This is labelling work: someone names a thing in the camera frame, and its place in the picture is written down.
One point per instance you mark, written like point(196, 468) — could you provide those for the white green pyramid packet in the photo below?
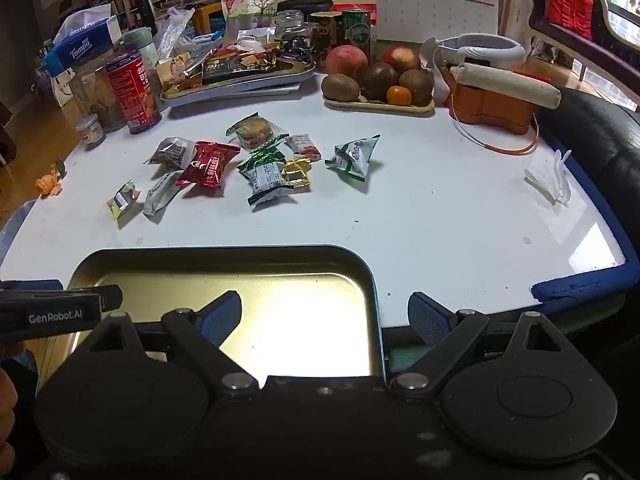
point(353, 157)

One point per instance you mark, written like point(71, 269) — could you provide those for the white flat tray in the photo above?
point(235, 96)

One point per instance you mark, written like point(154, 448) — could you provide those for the purple wrapped candies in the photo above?
point(292, 47)

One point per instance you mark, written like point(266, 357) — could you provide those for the white desk calendar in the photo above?
point(435, 10)

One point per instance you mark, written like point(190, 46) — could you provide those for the gold metal tray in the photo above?
point(300, 305)

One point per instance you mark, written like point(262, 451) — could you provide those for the blue tissue box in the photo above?
point(80, 47)

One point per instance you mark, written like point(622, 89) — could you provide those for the clear green cookie packet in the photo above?
point(256, 131)

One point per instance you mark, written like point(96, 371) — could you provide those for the tree print zip bag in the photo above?
point(252, 7)

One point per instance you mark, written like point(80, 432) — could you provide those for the red tin can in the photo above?
point(132, 92)

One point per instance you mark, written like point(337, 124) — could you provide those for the clear plastic bag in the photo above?
point(172, 27)

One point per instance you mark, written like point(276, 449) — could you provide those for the brown paper cup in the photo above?
point(324, 32)

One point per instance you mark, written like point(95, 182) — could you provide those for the green-lid tumbler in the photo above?
point(141, 45)

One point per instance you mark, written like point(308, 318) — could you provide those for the gold tray of sweets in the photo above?
point(295, 69)

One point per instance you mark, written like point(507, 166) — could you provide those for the red apple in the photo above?
point(400, 59)
point(345, 60)

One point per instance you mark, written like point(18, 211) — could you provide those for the small blue box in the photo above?
point(207, 37)

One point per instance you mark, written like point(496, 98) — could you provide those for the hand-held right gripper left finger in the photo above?
point(222, 317)

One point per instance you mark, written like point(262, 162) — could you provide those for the small tangerine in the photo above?
point(399, 96)

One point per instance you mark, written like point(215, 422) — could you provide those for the white green snack packet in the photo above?
point(269, 180)

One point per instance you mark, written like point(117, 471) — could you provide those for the small grey-lid jar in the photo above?
point(91, 132)

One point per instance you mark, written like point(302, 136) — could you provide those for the green foil candy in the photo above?
point(260, 157)

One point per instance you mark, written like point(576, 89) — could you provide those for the orange peel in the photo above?
point(47, 185)

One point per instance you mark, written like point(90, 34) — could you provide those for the brown kiwi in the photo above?
point(340, 87)
point(417, 86)

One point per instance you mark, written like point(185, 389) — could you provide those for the wooden bench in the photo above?
point(575, 45)

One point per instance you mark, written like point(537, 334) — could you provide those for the dark passion fruit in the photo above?
point(379, 80)

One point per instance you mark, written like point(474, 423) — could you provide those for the brown silver snack packet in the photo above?
point(172, 152)

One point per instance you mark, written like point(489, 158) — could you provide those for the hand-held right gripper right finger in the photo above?
point(427, 317)

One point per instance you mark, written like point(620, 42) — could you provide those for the beige fruit tray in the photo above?
point(370, 107)

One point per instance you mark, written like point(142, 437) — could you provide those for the cream cloth roll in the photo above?
point(505, 82)

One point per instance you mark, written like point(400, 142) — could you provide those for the yellow silver snack packet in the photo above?
point(122, 201)

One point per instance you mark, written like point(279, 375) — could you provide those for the clear glass jar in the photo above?
point(289, 25)

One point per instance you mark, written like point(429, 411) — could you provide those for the red cushion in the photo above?
point(570, 7)

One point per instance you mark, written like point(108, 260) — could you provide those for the beige snack packet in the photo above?
point(174, 71)

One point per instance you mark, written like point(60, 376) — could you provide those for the gold foil candy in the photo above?
point(297, 174)

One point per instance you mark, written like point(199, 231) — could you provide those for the green drink can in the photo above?
point(356, 35)

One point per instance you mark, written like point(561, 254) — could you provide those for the yellow side table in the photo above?
point(205, 17)

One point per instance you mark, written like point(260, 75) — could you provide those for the person's left hand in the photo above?
point(7, 410)

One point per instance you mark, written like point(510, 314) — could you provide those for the black round stool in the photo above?
point(305, 5)

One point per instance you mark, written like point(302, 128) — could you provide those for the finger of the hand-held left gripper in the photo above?
point(95, 296)

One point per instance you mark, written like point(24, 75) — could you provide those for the black leather chair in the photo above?
point(600, 135)

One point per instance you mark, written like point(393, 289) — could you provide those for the black chocolate box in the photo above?
point(237, 67)

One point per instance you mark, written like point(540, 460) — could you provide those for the clear plastic wrapper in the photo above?
point(545, 175)

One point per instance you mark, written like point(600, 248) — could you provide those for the brown glass jar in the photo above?
point(92, 95)

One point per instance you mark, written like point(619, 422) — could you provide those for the white red snack packet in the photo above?
point(303, 146)

